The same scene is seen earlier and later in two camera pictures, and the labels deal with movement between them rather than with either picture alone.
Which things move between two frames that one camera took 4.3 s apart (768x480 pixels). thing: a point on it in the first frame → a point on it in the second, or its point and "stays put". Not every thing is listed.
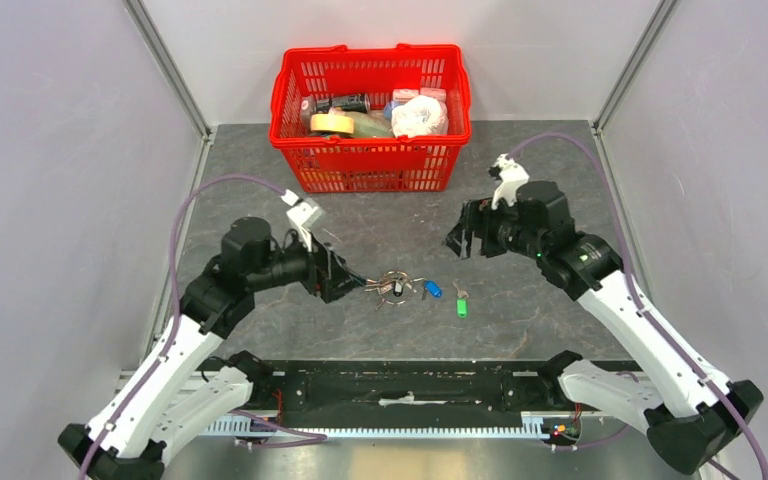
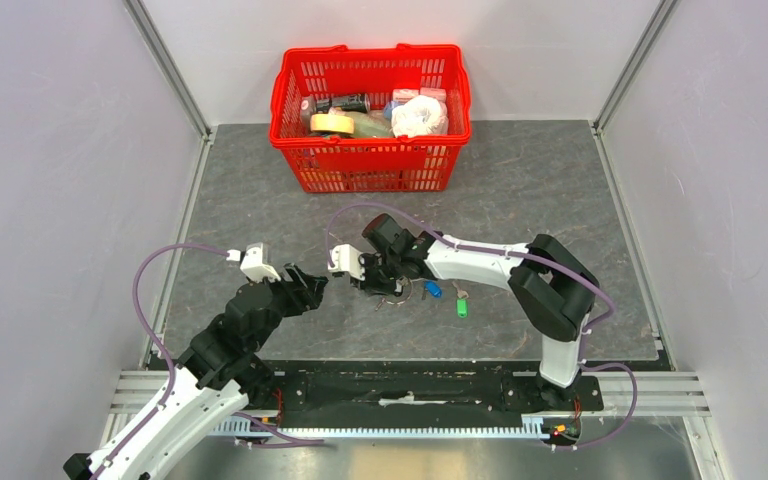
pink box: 440,94 stays put
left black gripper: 327,273 → 305,292
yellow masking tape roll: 331,122 stays put
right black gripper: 477,215 → 370,284
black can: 359,103 stays put
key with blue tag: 430,286 stays put
